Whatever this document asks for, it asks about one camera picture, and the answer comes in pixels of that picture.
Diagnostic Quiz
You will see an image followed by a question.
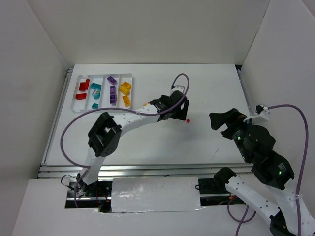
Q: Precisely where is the white divided sorting tray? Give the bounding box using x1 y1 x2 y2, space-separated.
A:
70 74 133 113

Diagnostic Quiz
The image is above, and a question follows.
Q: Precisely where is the purple studded lego plate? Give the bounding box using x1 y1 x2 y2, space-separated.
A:
110 86 116 95

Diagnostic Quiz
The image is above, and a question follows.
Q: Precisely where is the teal round printed lego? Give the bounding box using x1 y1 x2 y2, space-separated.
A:
92 88 101 100

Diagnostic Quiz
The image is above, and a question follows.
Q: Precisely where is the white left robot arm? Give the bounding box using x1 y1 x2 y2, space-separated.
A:
77 90 189 196

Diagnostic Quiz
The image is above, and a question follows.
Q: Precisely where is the teal lego brick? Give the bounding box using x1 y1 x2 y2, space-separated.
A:
90 83 101 89

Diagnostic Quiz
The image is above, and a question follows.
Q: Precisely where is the yellow round printed lego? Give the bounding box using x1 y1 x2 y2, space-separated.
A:
119 85 130 96

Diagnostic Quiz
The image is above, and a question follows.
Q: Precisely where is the purple rounded lego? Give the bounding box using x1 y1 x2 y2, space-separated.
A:
109 94 117 106

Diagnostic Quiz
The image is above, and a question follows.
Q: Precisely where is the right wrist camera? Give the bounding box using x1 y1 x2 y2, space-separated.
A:
244 105 270 123

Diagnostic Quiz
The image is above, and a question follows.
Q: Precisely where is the red sloped lego brick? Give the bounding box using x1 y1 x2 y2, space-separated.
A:
75 93 87 100

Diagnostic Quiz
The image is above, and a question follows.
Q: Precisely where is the yellow lego brick in tray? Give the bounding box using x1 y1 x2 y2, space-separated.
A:
122 95 130 107

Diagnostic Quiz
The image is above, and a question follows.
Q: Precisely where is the aluminium front rail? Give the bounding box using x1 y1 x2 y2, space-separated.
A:
36 164 222 179

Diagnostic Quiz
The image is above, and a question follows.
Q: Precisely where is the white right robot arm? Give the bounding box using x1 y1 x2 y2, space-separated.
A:
209 105 315 236

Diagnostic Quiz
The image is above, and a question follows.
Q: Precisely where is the yellow lego brick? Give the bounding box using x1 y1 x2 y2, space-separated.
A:
122 95 130 107
122 81 131 90

